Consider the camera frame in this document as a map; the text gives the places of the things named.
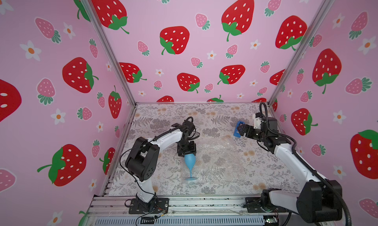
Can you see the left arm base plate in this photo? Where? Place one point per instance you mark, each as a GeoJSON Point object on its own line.
{"type": "Point", "coordinates": [155, 206]}

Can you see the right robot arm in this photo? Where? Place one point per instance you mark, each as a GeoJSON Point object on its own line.
{"type": "Point", "coordinates": [320, 199]}

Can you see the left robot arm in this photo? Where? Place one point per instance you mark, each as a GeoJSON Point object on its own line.
{"type": "Point", "coordinates": [143, 156]}

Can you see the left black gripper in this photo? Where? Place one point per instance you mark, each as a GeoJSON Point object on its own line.
{"type": "Point", "coordinates": [193, 149]}

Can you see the white vented cable duct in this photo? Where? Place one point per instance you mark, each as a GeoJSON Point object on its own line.
{"type": "Point", "coordinates": [182, 221]}

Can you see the aluminium rail frame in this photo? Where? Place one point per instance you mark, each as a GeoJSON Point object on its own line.
{"type": "Point", "coordinates": [185, 205]}

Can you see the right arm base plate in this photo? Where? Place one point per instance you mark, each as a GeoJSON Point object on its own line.
{"type": "Point", "coordinates": [256, 205]}

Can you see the blue tape dispenser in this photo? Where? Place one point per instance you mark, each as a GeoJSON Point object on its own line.
{"type": "Point", "coordinates": [236, 132]}

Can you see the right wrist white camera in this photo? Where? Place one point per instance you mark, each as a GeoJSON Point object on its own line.
{"type": "Point", "coordinates": [258, 118]}

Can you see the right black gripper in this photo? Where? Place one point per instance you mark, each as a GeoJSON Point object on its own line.
{"type": "Point", "coordinates": [247, 130]}

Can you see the blue plastic wine glass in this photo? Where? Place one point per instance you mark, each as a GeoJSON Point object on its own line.
{"type": "Point", "coordinates": [190, 160]}

